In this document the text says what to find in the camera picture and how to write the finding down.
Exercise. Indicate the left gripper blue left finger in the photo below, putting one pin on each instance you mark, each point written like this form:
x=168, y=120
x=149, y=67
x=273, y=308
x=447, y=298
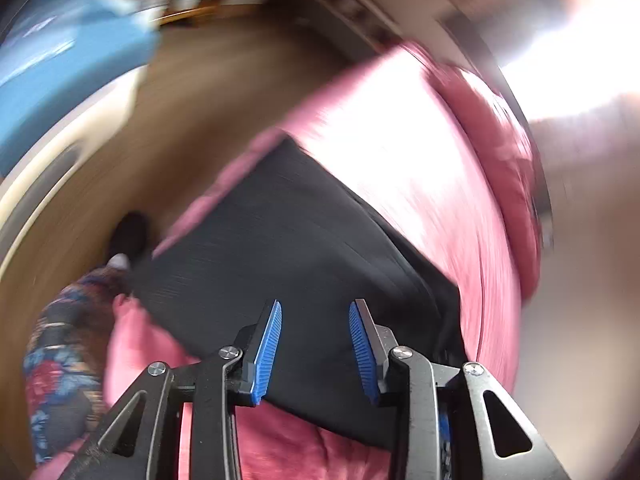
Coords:
x=259, y=345

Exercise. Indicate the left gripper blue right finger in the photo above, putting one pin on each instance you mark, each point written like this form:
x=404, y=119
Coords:
x=373, y=344

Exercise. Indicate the black pants with embroidery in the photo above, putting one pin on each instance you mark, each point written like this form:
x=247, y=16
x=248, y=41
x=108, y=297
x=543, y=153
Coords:
x=291, y=232

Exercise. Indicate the black shoe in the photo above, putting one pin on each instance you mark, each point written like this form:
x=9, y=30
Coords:
x=129, y=241

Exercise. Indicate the floral patterned trouser leg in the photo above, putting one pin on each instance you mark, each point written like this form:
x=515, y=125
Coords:
x=65, y=362

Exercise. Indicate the pink bed sheet mattress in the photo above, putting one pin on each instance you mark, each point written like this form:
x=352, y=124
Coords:
x=385, y=132

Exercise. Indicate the white bedside table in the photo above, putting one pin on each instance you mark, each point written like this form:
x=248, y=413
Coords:
x=359, y=29

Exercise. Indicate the blue yellow padded chair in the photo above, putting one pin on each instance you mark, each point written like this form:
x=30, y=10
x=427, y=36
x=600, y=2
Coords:
x=70, y=75

